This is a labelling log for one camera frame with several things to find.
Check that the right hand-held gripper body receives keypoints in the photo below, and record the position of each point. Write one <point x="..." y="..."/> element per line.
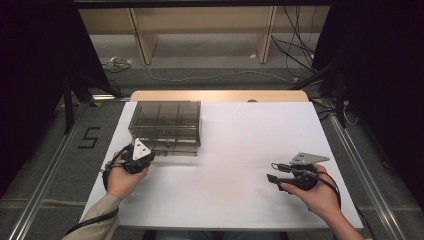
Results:
<point x="301" y="176"/>

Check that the short aluminium rail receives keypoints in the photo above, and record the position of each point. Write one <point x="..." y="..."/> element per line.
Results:
<point x="110" y="97"/>

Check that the light wooden shelf unit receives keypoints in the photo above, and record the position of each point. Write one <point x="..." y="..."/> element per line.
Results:
<point x="146" y="43"/>

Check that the person's left hand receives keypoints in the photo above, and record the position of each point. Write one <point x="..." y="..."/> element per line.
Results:
<point x="121" y="181"/>

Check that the aluminium floor rail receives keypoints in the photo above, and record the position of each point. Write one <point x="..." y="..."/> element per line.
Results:
<point x="370" y="186"/>
<point x="40" y="196"/>

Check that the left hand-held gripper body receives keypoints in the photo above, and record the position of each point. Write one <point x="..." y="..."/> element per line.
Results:
<point x="140" y="153"/>

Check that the smoky transparent drawer organizer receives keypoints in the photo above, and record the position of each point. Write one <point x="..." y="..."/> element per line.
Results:
<point x="166" y="115"/>

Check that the small white paper scrap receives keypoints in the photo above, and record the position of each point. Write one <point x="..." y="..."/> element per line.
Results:
<point x="253" y="56"/>

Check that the light wooden table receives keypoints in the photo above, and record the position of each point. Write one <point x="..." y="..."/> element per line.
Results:
<point x="216" y="96"/>

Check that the dark curtain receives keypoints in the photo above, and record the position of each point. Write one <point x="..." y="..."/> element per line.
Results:
<point x="33" y="83"/>
<point x="383" y="83"/>

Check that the black metal stand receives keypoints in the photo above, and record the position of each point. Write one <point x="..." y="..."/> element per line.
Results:
<point x="340" y="96"/>
<point x="68" y="103"/>

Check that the person's right hand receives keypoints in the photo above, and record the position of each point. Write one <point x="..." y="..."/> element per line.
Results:
<point x="320" y="196"/>

